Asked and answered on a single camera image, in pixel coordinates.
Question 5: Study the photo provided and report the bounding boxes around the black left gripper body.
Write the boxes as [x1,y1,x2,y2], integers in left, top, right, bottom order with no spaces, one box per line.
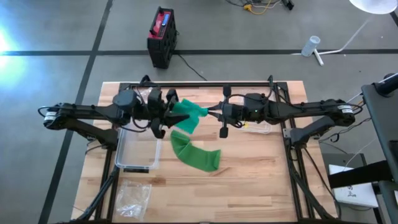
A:
[146,88,170,140]

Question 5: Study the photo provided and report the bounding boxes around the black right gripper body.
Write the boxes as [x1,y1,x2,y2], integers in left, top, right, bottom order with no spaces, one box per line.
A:
[218,84,248,139]

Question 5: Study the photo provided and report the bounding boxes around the teal green bandage strip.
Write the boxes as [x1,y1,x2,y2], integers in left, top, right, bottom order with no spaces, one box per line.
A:
[170,98,210,135]

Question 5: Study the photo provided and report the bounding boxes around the light green bandage strip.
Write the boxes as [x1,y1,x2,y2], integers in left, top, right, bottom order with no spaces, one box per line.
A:
[170,129,222,173]

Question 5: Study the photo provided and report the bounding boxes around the clear plastic bin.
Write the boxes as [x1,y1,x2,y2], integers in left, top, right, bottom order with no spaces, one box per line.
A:
[114,126,163,174]

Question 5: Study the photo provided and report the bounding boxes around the red and black battery crate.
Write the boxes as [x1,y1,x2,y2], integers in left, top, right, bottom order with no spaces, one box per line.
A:
[146,6,179,70]

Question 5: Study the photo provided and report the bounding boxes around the flat clear plastic bag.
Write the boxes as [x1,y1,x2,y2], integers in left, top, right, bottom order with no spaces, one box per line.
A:
[114,181,152,222]

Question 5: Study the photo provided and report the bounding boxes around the dark grey flat box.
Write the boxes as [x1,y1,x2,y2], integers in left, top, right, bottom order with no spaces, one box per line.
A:
[320,152,369,175]

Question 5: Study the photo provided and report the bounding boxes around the white cardboard box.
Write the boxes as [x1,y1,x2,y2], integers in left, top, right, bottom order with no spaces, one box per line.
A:
[328,164,379,208]

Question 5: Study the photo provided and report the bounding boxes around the dark grey cart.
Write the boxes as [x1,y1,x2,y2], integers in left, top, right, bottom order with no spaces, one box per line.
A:
[328,72,398,224]

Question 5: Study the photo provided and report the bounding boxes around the white floor lamp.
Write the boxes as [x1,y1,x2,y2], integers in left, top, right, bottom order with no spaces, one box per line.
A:
[291,0,398,67]

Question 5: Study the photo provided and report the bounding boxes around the black aluminium table frame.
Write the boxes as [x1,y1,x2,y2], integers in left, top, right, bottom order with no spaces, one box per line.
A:
[95,74,315,224]

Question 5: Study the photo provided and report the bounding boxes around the clear plastic lid black handle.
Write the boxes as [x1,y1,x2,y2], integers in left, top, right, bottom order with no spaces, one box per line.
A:
[235,89,275,135]

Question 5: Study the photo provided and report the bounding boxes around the black floor cable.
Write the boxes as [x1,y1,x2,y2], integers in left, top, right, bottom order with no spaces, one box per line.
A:
[176,52,208,82]

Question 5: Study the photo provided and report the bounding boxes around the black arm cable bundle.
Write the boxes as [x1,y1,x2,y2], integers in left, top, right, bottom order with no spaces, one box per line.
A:
[74,166,121,222]
[287,148,342,220]

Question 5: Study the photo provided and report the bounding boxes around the tangled yellow and black cables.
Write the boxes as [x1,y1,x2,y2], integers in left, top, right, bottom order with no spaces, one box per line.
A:
[224,0,282,16]

